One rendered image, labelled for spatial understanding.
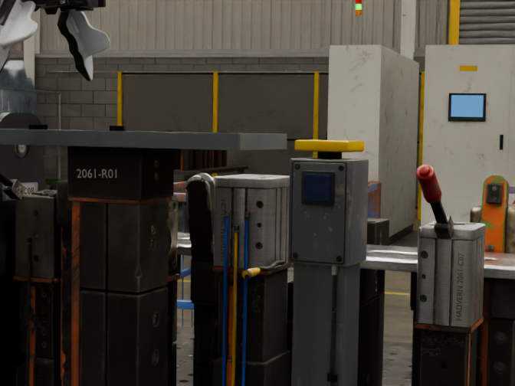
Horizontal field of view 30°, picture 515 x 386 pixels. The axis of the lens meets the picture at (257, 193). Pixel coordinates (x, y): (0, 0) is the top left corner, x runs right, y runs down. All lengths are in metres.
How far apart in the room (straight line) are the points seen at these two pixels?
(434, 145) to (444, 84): 0.57
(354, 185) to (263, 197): 0.22
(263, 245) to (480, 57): 8.08
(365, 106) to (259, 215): 8.07
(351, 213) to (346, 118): 8.30
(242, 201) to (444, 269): 0.27
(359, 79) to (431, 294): 8.17
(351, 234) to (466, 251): 0.18
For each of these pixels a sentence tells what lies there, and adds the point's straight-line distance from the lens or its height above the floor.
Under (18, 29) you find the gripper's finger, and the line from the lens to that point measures 1.14.
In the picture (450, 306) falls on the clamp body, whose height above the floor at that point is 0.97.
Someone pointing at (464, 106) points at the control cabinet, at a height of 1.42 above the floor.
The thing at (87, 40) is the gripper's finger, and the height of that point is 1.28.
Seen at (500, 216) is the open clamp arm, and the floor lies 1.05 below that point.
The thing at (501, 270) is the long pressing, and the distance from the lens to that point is 1.25.
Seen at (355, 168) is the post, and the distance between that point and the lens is 1.01.
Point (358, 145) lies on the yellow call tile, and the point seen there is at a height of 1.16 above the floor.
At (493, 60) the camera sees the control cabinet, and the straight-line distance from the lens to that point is 9.22.
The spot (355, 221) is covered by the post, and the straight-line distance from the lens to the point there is 1.02.
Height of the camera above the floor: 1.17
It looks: 4 degrees down
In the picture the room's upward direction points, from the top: 1 degrees clockwise
